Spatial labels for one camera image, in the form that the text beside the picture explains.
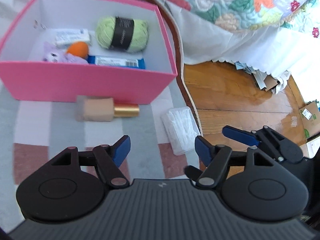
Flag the clear bag cotton swabs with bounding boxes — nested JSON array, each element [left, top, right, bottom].
[[161, 107, 200, 155]]

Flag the foundation bottle gold cap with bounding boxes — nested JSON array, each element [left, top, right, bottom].
[[76, 95, 140, 122]]

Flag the purple plush toy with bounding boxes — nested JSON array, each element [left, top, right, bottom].
[[42, 42, 88, 64]]

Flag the cardboard box with label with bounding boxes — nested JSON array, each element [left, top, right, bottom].
[[299, 100, 319, 139]]

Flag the green yarn ball black label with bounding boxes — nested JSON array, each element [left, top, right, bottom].
[[95, 16, 149, 53]]

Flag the pink storage box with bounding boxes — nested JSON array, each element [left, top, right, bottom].
[[1, 0, 177, 104]]

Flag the blue packet white labels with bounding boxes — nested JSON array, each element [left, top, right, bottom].
[[87, 55, 145, 69]]

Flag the checked grey red rug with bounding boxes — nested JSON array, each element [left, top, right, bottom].
[[1, 4, 200, 232]]

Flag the white bed skirt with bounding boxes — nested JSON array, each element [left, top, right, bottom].
[[0, 0, 320, 94]]

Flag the white labelled packet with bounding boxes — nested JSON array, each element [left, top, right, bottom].
[[54, 29, 91, 48]]

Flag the cardboard scraps under bed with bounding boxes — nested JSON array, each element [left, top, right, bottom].
[[233, 62, 291, 94]]

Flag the orange makeup sponge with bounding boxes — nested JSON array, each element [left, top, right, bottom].
[[66, 41, 89, 60]]

